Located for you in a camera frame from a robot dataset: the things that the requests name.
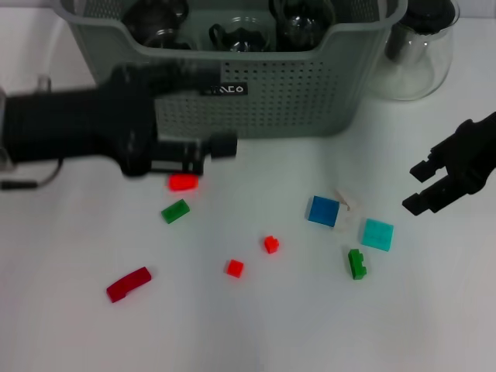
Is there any orange wedge toy block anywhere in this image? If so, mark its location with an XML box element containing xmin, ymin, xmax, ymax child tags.
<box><xmin>167</xmin><ymin>173</ymin><xmax>201</xmax><ymax>193</ymax></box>

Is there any small orange cube brick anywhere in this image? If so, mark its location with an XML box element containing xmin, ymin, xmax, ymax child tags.
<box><xmin>225</xmin><ymin>258</ymin><xmax>246</xmax><ymax>278</ymax></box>

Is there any glass carafe with black lid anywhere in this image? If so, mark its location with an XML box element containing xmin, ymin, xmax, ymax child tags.
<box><xmin>366</xmin><ymin>0</ymin><xmax>462</xmax><ymax>102</ymax></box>

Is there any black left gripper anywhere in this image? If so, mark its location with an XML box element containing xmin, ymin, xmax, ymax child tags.
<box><xmin>4</xmin><ymin>61</ymin><xmax>239</xmax><ymax>180</ymax></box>

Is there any teal square toy plate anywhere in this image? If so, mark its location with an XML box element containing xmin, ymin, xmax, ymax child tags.
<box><xmin>361</xmin><ymin>218</ymin><xmax>395</xmax><ymax>253</ymax></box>

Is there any dark red curved brick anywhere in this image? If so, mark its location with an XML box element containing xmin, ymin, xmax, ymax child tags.
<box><xmin>105</xmin><ymin>266</ymin><xmax>153</xmax><ymax>304</ymax></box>

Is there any black round teapot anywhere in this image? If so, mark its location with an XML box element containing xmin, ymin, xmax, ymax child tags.
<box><xmin>122</xmin><ymin>0</ymin><xmax>191</xmax><ymax>40</ymax></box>

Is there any left arm cable with connector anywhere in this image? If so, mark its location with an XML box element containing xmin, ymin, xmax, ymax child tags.
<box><xmin>0</xmin><ymin>158</ymin><xmax>65</xmax><ymax>191</ymax></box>

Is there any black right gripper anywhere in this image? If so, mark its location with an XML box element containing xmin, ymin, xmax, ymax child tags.
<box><xmin>401</xmin><ymin>112</ymin><xmax>496</xmax><ymax>217</ymax></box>

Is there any green studded toy brick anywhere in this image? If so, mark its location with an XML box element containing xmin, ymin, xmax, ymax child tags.
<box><xmin>346</xmin><ymin>247</ymin><xmax>369</xmax><ymax>281</ymax></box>

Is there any green sloped toy brick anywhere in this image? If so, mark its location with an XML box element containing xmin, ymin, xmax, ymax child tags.
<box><xmin>160</xmin><ymin>198</ymin><xmax>191</xmax><ymax>225</ymax></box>

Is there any grey perforated storage bin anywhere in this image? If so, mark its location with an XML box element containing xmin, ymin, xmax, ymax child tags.
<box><xmin>52</xmin><ymin>0</ymin><xmax>410</xmax><ymax>140</ymax></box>

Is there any blue square toy plate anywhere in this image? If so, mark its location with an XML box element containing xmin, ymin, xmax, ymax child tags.
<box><xmin>308</xmin><ymin>195</ymin><xmax>341</xmax><ymax>228</ymax></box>

